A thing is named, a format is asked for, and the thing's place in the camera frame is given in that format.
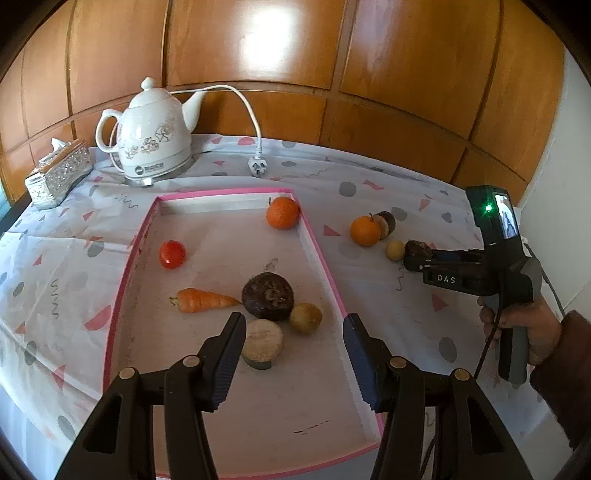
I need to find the orange tangerine with stem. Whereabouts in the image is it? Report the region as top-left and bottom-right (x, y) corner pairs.
(349, 215), (382, 248)

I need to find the silver tissue box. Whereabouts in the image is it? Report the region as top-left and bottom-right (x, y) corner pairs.
(24, 138), (93, 210)

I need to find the dark brown round fruit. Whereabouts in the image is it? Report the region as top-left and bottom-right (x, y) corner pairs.
(242, 272), (294, 322)

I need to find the red tomato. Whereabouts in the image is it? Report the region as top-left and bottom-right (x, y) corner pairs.
(159, 240), (186, 270)

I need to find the white ceramic electric kettle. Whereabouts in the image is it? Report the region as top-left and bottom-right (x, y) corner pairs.
(95, 77), (205, 187)

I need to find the dark sleeved right forearm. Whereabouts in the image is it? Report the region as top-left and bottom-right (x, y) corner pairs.
(530, 310), (591, 450)

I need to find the small tan longan fruit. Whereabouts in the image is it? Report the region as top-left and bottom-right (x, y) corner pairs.
(290, 303), (322, 335)

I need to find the patterned white tablecloth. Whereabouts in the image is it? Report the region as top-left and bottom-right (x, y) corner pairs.
(1, 134), (549, 479)

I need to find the white kettle power cord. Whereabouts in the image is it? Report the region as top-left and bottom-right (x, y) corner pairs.
(108, 84), (270, 178)

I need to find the pink-edged white tray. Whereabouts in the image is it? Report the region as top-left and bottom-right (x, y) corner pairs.
(102, 186), (388, 480)

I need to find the small tan round fruit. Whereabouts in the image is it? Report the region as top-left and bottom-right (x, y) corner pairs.
(386, 240), (405, 262)

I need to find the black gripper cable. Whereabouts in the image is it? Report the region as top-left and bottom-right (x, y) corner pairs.
(417, 241), (567, 480)

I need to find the dark brown wrinkled fruit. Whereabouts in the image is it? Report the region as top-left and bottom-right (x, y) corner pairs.
(403, 240), (433, 271)

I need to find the person's right hand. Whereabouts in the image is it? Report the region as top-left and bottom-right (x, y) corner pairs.
(498, 298), (564, 367)

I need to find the orange carrot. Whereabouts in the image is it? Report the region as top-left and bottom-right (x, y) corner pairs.
(169, 288), (242, 313)

